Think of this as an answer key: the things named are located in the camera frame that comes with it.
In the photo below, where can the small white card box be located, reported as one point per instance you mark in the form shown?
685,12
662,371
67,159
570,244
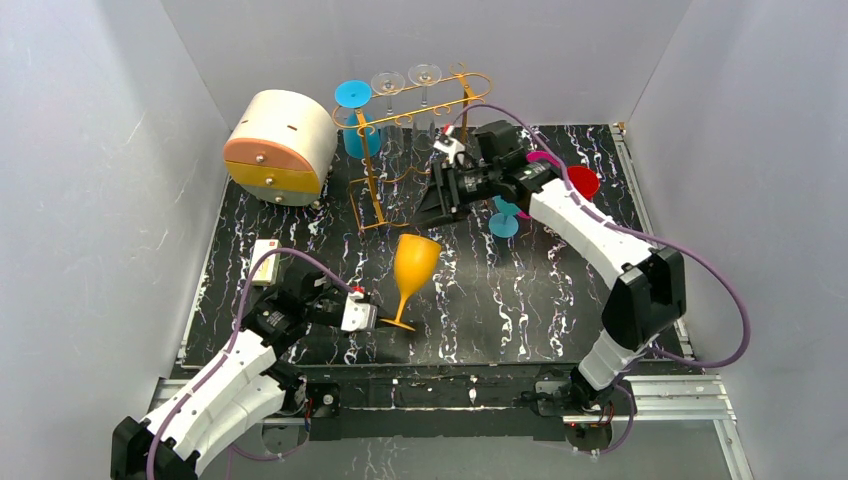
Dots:
266,272

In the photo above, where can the red wine glass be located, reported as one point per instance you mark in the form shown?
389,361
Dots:
584,180

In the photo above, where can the round drawer storage box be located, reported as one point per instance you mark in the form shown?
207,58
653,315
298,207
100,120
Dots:
282,148

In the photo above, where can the rear blue wine glass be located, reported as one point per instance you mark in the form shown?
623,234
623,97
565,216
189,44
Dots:
350,95

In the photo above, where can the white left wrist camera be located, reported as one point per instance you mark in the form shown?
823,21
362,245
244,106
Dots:
360,312

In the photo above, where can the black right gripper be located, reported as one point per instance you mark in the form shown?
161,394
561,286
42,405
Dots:
448,195

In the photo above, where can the clear wine glass left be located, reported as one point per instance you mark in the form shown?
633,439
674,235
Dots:
387,84

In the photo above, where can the clear wine glass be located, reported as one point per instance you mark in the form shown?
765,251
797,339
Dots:
424,76
387,84

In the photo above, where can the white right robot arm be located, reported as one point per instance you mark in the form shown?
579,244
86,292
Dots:
646,283

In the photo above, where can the clear wine glass right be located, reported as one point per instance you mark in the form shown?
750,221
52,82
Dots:
424,76

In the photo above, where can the gold wire glass rack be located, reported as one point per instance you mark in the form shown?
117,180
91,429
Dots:
457,89

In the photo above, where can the magenta wine glass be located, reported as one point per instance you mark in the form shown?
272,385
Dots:
543,160

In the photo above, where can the yellow wine glass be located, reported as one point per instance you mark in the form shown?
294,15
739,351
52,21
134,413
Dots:
415,261

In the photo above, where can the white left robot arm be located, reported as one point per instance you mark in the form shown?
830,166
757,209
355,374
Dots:
240,387

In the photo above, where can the light blue wine glass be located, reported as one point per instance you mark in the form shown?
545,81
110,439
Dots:
504,223

